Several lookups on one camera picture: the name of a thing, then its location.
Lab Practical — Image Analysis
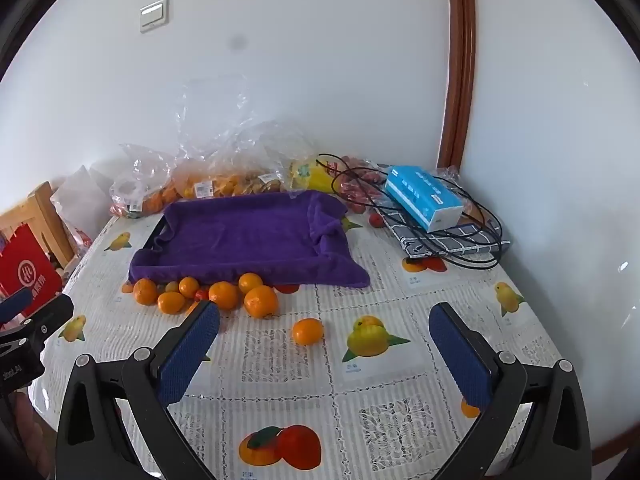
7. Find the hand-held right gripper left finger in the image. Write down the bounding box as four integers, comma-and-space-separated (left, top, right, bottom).
54, 300, 222, 480

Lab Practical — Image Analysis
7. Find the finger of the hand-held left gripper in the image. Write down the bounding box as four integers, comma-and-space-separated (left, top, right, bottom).
0, 287, 35, 324
0, 296, 75, 349

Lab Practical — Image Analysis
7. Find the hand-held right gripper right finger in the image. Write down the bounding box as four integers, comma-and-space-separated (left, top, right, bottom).
428, 301, 595, 480

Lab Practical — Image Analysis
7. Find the oval orange kumquat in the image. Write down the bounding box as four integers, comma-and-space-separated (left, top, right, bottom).
157, 291, 187, 316

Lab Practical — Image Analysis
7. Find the large mandarin orange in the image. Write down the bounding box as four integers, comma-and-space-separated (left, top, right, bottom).
243, 285, 279, 319

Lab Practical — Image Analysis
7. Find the black tray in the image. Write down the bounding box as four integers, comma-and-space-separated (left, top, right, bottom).
145, 212, 173, 252

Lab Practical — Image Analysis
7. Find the clear bag of tan fruits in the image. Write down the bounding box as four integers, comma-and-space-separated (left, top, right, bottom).
245, 170, 293, 196

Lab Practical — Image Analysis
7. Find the clear bag of red fruits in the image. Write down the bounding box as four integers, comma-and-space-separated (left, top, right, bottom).
332, 155, 396, 213

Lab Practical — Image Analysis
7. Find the red paper bag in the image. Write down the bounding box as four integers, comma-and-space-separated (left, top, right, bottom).
0, 225, 64, 306

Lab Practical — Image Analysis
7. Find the wooden chair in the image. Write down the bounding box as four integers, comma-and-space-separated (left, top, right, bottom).
0, 181, 76, 271

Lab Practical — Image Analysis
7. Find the grey patterned pouch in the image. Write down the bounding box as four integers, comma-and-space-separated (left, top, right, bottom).
387, 207, 512, 261

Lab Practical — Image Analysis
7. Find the white plastic bag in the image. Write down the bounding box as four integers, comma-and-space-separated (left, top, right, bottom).
50, 164, 113, 231

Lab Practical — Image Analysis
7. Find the purple towel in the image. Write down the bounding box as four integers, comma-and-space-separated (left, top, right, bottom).
128, 190, 372, 289

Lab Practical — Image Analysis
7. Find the clear bag of mandarins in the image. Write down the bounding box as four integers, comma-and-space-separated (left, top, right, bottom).
109, 144, 178, 220

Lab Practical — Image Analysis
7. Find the blue tissue pack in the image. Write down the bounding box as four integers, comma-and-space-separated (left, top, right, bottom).
384, 165, 466, 233

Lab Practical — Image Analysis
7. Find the clear bag of kumquats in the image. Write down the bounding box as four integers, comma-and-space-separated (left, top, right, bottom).
172, 157, 248, 200

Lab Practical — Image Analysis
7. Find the yellow fruit bag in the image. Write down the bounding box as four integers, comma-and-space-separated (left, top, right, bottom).
291, 157, 341, 195

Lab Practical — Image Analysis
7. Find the crumpled clear plastic bag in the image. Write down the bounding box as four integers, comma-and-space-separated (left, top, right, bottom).
175, 75, 313, 171

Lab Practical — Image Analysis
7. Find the black cable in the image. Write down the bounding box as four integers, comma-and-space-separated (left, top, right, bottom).
317, 152, 503, 268

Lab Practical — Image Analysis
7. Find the brown wooden door frame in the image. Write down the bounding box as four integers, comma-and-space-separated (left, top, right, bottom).
437, 0, 476, 170

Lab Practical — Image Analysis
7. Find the white light switch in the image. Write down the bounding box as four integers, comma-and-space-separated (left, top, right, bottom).
139, 0, 170, 33

